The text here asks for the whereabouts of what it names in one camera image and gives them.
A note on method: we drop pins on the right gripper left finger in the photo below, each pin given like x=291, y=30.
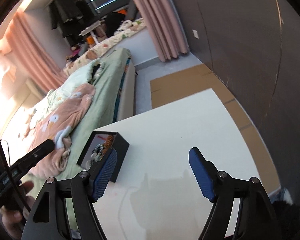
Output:
x=100, y=174

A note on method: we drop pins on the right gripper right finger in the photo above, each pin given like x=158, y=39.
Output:
x=206, y=174

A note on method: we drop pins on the black open jewelry box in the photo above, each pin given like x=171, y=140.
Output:
x=97, y=146

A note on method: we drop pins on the person's left hand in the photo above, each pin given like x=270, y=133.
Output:
x=12, y=218

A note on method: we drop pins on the pink fleece blanket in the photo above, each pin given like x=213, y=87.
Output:
x=57, y=126

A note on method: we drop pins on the bed with green sheet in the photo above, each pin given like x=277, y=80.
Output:
x=102, y=108

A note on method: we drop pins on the flat brown cardboard sheet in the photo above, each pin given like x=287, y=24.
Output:
x=204, y=105

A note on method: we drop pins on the light green pillow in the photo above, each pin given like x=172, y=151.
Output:
x=81, y=76

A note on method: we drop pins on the floral patterned quilt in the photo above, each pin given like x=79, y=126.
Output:
x=127, y=29

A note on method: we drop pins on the pink curtain by window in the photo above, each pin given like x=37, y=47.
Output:
x=39, y=65

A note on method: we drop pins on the dark brown wardrobe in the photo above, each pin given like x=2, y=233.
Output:
x=253, y=46

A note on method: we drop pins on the white wall switch plate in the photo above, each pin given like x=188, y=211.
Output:
x=195, y=33

